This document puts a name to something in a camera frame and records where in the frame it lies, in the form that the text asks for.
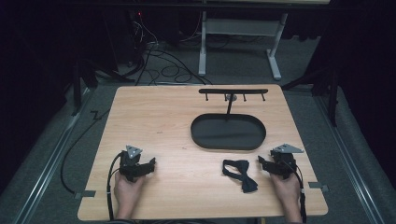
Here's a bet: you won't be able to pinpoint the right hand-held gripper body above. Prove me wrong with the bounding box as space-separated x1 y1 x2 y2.
269 143 304 180

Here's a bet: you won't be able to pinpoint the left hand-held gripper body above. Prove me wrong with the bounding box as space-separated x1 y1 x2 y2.
119 145 148 183

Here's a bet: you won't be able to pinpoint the black bow tie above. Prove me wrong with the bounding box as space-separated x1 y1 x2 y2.
221 159 259 194

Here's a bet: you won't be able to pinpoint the black hook rack with tray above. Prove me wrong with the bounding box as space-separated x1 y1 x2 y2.
190 88 270 151

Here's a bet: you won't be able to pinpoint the person's right hand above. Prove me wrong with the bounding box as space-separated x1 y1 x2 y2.
269 172 303 210

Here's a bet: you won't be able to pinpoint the person's left hand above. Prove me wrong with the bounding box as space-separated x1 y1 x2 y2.
113 171 146 209

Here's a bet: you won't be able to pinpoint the black metal stand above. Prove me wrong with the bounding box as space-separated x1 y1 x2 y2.
70 57 136 118
280 66 340 128

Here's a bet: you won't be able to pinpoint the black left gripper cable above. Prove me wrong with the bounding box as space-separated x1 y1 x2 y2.
106 151 123 221

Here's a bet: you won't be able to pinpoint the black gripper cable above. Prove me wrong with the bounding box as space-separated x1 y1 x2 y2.
106 151 123 221
289 161 308 224

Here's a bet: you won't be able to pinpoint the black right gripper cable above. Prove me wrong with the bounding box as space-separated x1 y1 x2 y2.
289 161 308 224

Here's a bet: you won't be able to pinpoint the grey metal table bracket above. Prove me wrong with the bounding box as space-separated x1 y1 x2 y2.
307 181 331 193
74 189 97 201

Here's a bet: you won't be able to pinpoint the black cable on floor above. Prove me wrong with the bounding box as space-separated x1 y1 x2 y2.
60 106 111 195

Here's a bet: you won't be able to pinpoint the aluminium floor rail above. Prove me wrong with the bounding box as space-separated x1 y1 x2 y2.
312 92 387 224
11 87 96 224

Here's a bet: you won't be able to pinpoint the tangle of floor cables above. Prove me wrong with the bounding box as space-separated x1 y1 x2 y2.
125 10 214 87

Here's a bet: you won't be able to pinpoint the white metal desk frame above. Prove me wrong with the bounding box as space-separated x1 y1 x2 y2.
197 11 290 82

